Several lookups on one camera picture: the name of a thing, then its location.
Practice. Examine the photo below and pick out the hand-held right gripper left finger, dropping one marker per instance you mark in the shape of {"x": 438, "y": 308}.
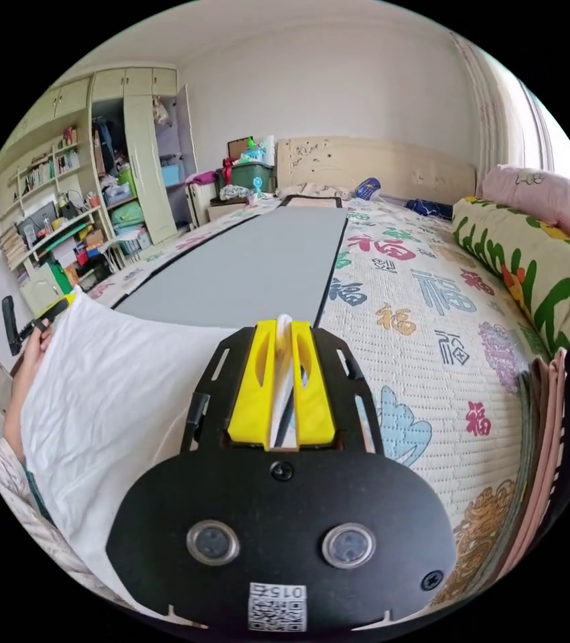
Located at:
{"x": 252, "y": 402}

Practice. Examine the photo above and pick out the person's left hand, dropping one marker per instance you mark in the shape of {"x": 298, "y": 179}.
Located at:
{"x": 31, "y": 356}

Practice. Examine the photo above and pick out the pink blanket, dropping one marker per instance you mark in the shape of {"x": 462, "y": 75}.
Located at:
{"x": 541, "y": 196}

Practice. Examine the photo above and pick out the rolled blanket with green print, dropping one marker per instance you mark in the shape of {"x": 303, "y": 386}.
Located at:
{"x": 531, "y": 266}

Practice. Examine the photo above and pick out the bed with printed quilt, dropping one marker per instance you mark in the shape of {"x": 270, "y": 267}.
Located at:
{"x": 415, "y": 351}

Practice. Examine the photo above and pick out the person's left forearm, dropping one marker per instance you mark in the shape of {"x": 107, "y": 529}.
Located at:
{"x": 13, "y": 427}

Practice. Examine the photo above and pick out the pale green cupboard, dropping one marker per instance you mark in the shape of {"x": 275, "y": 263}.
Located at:
{"x": 141, "y": 161}

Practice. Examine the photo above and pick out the pile of clothes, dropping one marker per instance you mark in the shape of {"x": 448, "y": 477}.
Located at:
{"x": 561, "y": 427}

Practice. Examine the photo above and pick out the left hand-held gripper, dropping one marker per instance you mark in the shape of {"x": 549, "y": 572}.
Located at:
{"x": 38, "y": 325}

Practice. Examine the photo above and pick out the green storage box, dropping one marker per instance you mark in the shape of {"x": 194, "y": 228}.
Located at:
{"x": 252, "y": 173}

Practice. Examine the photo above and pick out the curtain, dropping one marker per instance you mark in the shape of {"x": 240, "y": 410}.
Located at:
{"x": 505, "y": 100}

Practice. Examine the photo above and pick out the shelf with books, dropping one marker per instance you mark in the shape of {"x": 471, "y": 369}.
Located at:
{"x": 48, "y": 201}

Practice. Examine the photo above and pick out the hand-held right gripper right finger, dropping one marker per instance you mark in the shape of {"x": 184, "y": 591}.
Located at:
{"x": 312, "y": 402}

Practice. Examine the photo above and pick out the grey folding mat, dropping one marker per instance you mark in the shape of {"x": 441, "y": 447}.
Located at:
{"x": 244, "y": 261}

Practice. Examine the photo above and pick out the white shirt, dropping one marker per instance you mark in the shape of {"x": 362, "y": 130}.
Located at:
{"x": 104, "y": 382}

